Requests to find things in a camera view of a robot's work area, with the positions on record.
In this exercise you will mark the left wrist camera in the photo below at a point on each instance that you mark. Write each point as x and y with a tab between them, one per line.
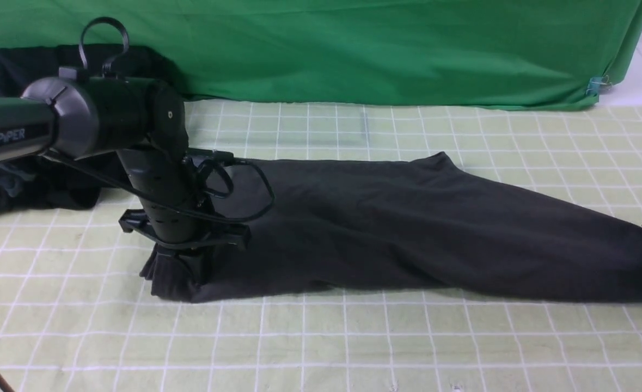
199	156

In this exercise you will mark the green backdrop cloth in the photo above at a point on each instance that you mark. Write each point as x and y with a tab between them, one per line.
511	55

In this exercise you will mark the black clothes pile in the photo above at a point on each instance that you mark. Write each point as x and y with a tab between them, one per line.
34	183

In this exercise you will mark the dark gray long-sleeve top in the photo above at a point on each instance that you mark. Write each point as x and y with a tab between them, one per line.
422	224

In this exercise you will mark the green grid cutting mat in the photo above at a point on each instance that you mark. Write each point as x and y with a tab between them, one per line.
75	315

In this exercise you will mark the teal binder clip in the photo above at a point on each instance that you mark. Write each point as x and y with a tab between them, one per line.
598	85

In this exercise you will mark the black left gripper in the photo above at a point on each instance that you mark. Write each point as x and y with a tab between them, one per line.
185	241

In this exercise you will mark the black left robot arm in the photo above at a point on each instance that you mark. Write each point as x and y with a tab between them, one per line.
66	119

